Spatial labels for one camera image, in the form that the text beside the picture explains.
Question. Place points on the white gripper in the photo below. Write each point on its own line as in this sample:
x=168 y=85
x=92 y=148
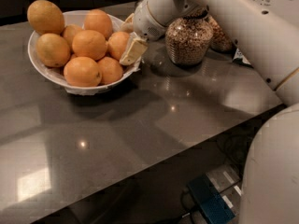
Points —
x=145 y=20

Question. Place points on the orange back top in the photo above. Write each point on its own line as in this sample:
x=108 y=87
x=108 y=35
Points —
x=99 y=21

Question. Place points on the glass cereal jar right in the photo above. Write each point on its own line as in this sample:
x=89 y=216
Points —
x=220 y=40

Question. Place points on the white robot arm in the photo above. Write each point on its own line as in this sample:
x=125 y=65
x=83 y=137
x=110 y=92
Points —
x=270 y=193

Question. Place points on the white bowl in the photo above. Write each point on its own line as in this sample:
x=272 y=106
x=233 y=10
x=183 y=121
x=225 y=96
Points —
x=55 y=74

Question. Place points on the small orange behind centre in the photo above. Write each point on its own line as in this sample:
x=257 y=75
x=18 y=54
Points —
x=69 y=33

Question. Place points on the blue box on floor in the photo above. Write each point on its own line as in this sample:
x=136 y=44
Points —
x=209 y=201

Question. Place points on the orange left yellowish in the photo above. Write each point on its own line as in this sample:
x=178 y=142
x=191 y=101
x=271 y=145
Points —
x=52 y=50

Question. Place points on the glass cereal jar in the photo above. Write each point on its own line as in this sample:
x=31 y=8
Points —
x=220 y=40
x=187 y=39

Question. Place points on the glass cereal jar middle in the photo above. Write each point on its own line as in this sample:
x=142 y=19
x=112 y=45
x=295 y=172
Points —
x=187 y=39

